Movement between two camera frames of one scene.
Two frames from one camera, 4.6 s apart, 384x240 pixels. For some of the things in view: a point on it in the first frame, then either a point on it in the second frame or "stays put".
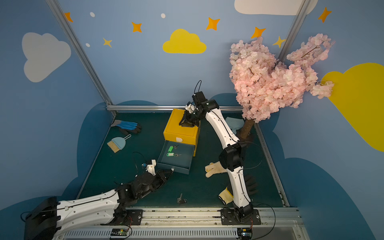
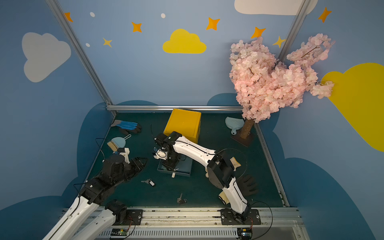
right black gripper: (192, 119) to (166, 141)
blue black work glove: (126, 127) stays put
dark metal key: (180, 201) stays put
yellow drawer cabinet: (174, 132) stays put
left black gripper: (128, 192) to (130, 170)
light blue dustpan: (235, 123) stays put
